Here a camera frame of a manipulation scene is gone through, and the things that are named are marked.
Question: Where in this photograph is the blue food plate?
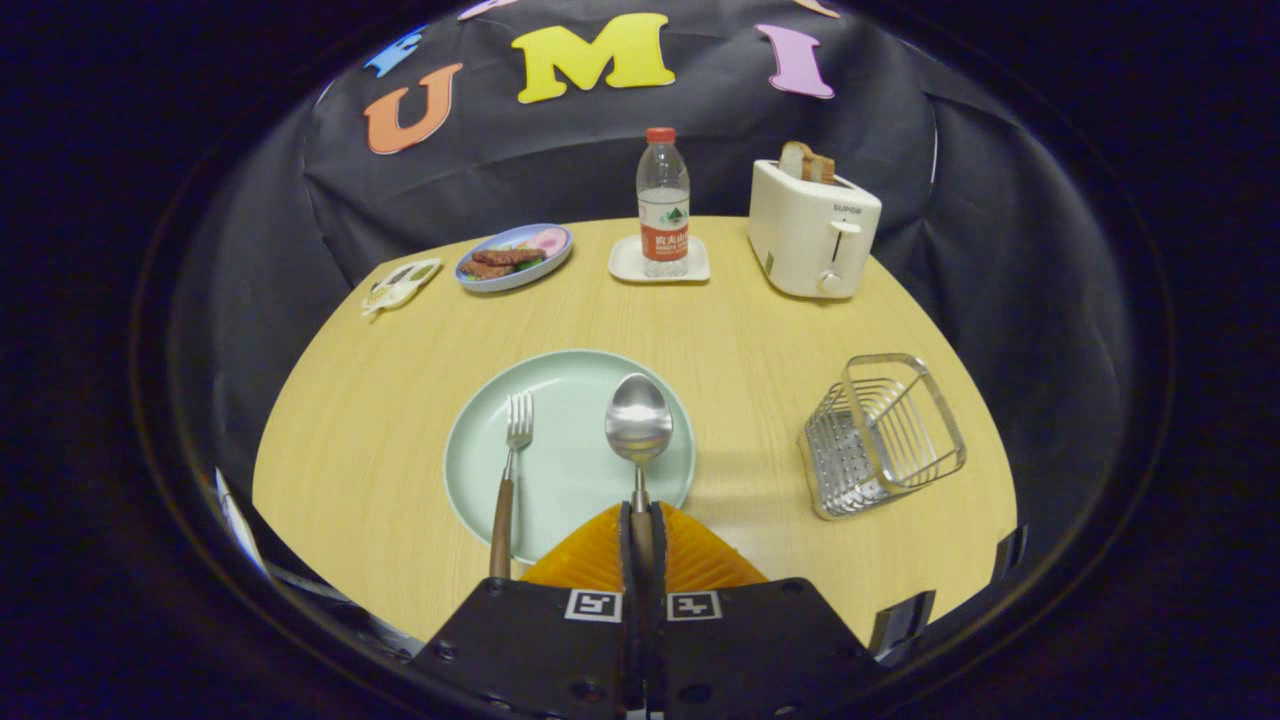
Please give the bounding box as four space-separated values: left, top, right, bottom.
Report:
455 223 575 293

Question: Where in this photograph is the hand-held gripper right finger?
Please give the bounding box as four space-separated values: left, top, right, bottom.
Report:
645 500 887 720

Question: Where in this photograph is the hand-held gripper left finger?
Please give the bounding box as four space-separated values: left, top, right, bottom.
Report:
405 500 646 720

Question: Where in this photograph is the pale green plate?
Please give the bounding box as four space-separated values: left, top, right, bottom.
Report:
443 349 697 567

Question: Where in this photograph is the cream white toaster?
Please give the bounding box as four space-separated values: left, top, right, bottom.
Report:
747 159 883 300

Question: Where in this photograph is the clear red-capped water bottle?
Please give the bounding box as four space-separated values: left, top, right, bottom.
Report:
636 127 692 278

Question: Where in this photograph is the metal spoon with wooden handle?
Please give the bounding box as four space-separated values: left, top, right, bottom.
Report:
605 373 674 571

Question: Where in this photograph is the metal wire cutlery basket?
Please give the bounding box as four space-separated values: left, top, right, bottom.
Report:
798 353 968 521

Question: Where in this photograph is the black backdrop cloth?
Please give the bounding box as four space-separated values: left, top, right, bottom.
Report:
170 0 1141 561

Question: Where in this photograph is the white square coaster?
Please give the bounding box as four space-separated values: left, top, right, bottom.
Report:
608 234 712 284

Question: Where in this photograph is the metal fork with wooden handle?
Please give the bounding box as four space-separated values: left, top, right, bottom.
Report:
488 392 535 580

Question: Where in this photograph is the white divided sauce dish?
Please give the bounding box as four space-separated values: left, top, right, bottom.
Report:
361 258 443 318

